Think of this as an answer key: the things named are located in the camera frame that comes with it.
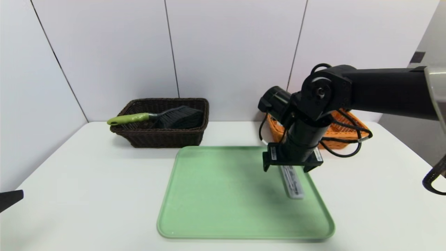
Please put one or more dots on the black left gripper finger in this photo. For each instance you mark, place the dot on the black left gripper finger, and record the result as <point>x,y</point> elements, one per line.
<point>10,199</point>

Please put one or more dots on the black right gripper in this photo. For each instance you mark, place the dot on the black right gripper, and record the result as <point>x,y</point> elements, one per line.
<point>292,160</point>

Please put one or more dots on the grey white printed eraser bar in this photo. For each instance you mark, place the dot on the grey white printed eraser bar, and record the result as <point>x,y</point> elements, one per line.
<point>293,184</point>

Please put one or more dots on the orange wicker basket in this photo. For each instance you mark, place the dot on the orange wicker basket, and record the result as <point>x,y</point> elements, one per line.
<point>339,129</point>

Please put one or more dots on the dark brown wicker basket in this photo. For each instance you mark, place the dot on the dark brown wicker basket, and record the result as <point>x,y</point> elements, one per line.
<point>156,137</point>

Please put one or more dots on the light green plastic tray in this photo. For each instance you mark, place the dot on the light green plastic tray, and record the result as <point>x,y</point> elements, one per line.
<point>216,202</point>

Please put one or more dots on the right wrist camera unit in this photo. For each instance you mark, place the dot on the right wrist camera unit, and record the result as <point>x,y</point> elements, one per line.
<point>277,101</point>

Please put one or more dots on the dark wall fixture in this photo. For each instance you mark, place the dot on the dark wall fixture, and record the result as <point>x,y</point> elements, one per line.
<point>418,56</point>

